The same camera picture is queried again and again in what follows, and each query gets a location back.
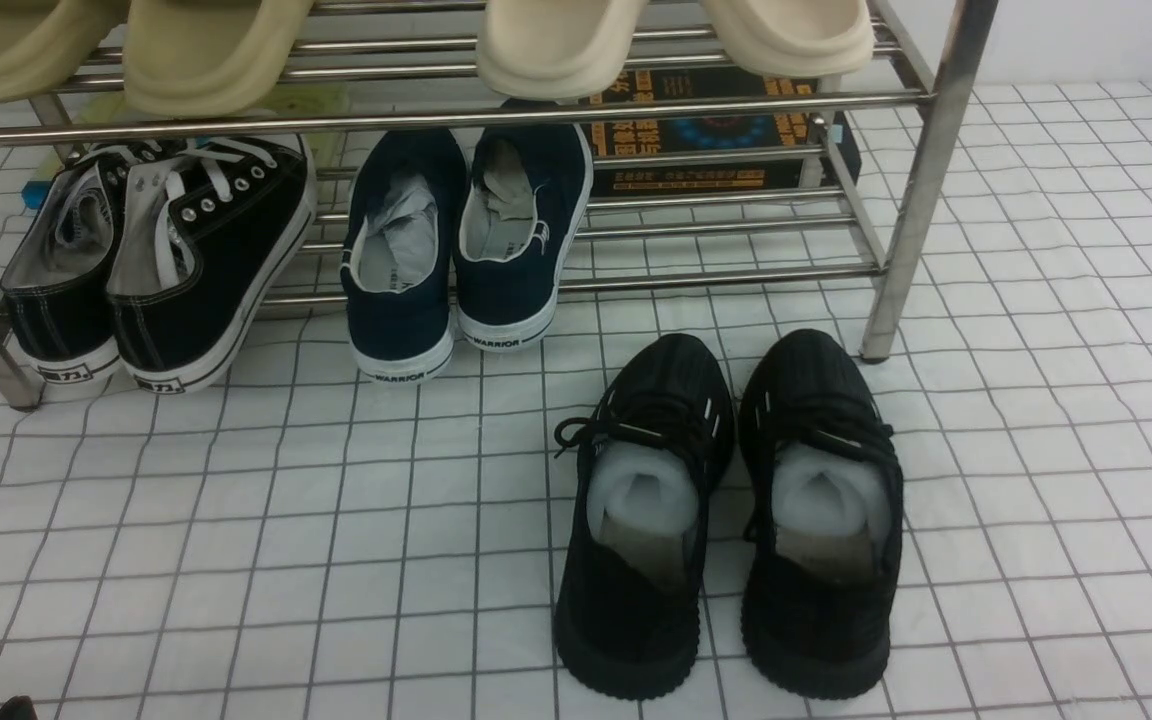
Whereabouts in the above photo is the white grid floor cloth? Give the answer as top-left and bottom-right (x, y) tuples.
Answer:
(0, 82), (1152, 719)

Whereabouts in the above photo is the cream slipper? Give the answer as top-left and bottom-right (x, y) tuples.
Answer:
(475, 1), (647, 101)
(702, 1), (876, 79)

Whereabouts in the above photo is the yellow-green slipper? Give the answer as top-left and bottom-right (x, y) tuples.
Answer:
(0, 1), (129, 103)
(122, 1), (314, 118)

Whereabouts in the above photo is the black canvas sneaker left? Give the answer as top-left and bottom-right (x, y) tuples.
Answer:
(0, 141), (180, 386)

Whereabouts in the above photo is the navy warrior sneaker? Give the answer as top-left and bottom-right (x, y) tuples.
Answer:
(453, 124), (593, 354)
(340, 129), (468, 384)

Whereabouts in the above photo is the navy Warrior sneaker left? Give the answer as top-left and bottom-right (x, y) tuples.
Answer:
(340, 129), (468, 384)

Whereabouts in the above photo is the navy Warrior sneaker right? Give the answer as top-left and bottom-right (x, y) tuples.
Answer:
(453, 124), (593, 354)

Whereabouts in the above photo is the stainless steel shoe rack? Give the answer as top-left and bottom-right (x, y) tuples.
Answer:
(0, 1), (998, 364)

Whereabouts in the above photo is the blue object behind rack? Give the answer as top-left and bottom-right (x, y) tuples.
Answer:
(20, 179), (52, 210)

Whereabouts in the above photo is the black box orange print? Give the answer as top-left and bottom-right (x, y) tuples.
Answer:
(579, 67), (818, 199)

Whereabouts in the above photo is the black canvas sneaker right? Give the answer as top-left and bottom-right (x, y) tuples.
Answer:
(106, 135), (317, 395)

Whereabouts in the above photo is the yellow-green slipper far left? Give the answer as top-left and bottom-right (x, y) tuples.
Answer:
(0, 1), (129, 103)

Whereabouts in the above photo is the cream slipper right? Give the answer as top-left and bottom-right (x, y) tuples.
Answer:
(702, 1), (876, 79)

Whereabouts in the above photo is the black canvas sneaker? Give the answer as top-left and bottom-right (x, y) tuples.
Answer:
(0, 141), (180, 386)
(106, 135), (317, 395)

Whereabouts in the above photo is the black knit sneaker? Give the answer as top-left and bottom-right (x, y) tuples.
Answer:
(738, 329), (905, 700)
(552, 333), (736, 702)

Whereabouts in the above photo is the cream slipper left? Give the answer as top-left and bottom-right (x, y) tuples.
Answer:
(475, 1), (647, 101)

